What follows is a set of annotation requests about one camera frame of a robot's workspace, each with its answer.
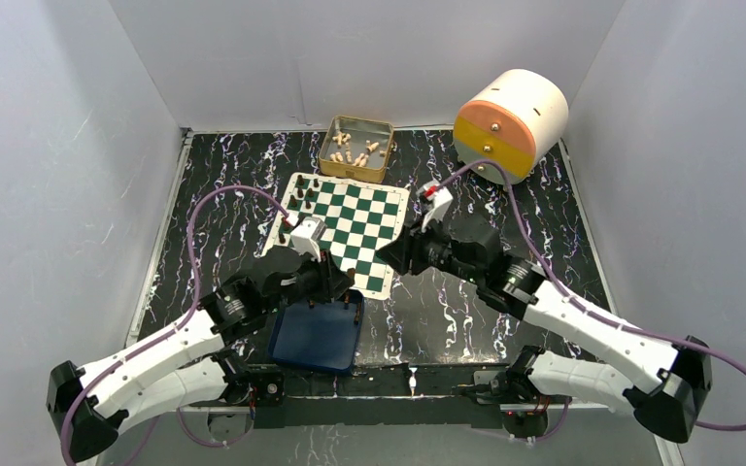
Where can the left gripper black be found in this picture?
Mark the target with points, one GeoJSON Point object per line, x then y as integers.
{"type": "Point", "coordinates": [332, 280]}

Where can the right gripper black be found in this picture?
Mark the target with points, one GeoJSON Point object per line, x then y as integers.
{"type": "Point", "coordinates": [408, 245]}

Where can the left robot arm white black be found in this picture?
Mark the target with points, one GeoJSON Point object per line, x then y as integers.
{"type": "Point", "coordinates": [89, 405]}

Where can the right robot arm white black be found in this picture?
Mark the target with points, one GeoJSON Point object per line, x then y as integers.
{"type": "Point", "coordinates": [663, 386]}

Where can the green white chess board mat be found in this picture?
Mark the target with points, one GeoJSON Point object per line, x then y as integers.
{"type": "Point", "coordinates": [359, 218]}

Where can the light wooden chess pieces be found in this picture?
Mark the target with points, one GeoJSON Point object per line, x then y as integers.
{"type": "Point", "coordinates": [357, 150]}

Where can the blue plastic tray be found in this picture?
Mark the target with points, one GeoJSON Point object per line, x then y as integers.
{"type": "Point", "coordinates": [323, 339]}

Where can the gold metal tin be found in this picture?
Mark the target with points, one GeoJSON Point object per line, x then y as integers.
{"type": "Point", "coordinates": [348, 124]}

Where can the black base bar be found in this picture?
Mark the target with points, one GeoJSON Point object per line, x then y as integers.
{"type": "Point", "coordinates": [373, 386]}

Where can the round mini drawer cabinet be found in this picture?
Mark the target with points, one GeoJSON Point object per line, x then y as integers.
{"type": "Point", "coordinates": [515, 120]}

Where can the aluminium rail frame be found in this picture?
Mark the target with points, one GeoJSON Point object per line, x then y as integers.
{"type": "Point", "coordinates": [633, 371]}

